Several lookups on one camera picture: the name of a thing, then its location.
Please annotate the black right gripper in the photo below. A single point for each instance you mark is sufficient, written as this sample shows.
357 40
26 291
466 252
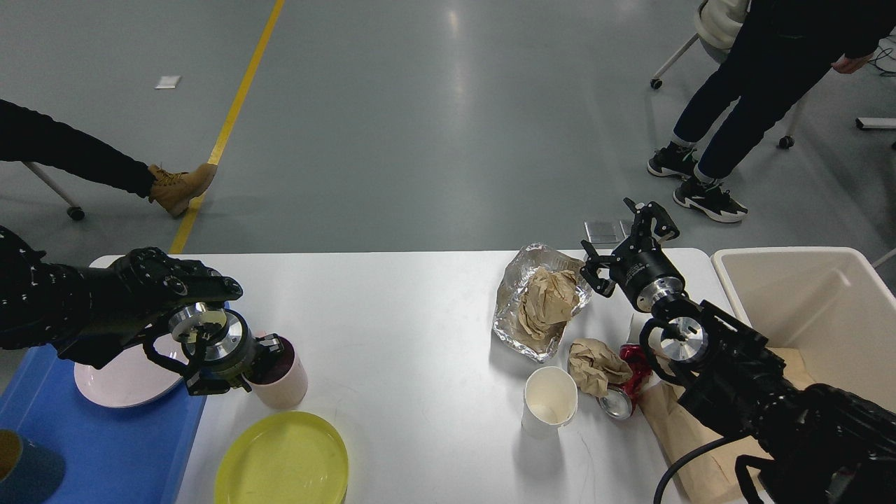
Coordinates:
638 266

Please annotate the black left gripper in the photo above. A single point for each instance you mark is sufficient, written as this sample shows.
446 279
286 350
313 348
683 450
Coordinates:
228 359

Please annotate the pink mug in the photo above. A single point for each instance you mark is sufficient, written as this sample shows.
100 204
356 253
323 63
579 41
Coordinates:
284 384

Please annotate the dark green mug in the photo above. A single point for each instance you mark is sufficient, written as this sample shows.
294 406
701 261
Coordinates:
30 473

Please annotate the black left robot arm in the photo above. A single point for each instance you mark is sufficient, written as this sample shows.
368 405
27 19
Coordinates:
174 309

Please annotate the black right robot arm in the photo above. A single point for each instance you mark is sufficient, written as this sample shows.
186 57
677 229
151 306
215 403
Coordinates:
824 444

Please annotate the metal floor socket plate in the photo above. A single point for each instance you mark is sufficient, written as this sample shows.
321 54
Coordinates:
603 231

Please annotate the crumpled brown paper on foil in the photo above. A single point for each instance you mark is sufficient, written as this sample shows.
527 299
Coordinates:
549 298

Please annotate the yellow plate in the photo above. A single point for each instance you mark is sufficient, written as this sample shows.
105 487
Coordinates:
292 457

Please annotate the pink plate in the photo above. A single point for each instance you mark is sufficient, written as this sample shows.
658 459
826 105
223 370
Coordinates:
130 380

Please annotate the crumpled brown paper ball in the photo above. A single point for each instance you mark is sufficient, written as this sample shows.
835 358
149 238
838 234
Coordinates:
594 366

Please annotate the blue plastic tray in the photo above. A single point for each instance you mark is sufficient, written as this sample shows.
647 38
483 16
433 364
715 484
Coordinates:
129 455

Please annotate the crushed red soda can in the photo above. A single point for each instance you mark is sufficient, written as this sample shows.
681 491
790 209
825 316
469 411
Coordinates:
621 399

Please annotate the crumpled aluminium foil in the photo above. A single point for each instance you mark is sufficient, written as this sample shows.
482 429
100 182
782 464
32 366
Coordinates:
505 323

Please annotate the white paper cup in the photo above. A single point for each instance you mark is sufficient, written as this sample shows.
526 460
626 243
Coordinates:
550 401

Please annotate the brown paper bag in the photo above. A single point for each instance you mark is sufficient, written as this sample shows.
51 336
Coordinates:
710 478

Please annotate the tan boot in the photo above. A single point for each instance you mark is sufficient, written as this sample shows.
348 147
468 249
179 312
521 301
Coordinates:
175 191

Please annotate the beige plastic bin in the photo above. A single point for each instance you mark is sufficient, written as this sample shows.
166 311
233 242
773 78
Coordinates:
828 303

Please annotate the chair leg with caster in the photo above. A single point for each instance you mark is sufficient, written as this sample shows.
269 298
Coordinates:
74 210

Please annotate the white grey office chair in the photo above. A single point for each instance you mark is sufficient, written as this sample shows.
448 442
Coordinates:
717 24

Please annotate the walking person dark trousers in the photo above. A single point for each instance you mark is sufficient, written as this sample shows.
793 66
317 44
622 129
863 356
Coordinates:
838 35

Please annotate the white desk leg base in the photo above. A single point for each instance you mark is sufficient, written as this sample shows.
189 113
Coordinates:
875 123

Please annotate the seated person in black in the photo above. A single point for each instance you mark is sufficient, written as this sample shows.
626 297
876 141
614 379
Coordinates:
29 136

